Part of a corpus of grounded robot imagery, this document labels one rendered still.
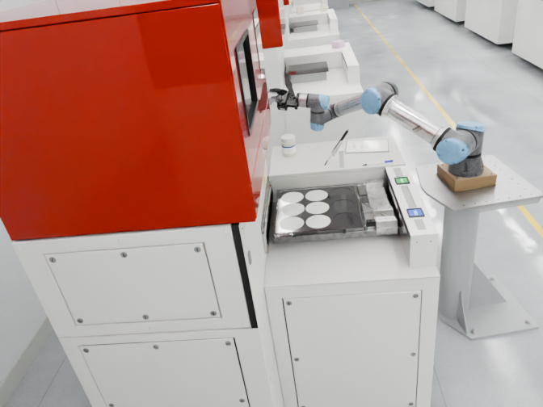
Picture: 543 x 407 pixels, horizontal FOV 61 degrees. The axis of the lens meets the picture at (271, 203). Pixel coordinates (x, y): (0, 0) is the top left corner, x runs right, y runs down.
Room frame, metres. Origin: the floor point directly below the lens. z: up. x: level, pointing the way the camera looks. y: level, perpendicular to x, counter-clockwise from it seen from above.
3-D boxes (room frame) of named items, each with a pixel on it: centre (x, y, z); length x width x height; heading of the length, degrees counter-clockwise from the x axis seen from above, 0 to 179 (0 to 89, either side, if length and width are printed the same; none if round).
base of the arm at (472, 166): (1.85, -0.91, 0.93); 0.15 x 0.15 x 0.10
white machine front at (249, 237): (1.51, 0.06, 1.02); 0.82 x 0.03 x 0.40; 173
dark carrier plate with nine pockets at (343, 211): (1.67, -0.19, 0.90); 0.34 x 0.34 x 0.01; 83
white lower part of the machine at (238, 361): (1.55, 0.39, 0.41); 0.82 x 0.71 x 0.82; 173
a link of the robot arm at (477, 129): (1.85, -0.91, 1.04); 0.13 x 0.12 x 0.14; 133
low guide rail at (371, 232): (1.54, -0.24, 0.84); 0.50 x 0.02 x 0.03; 83
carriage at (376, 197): (1.65, -0.46, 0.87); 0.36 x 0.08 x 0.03; 173
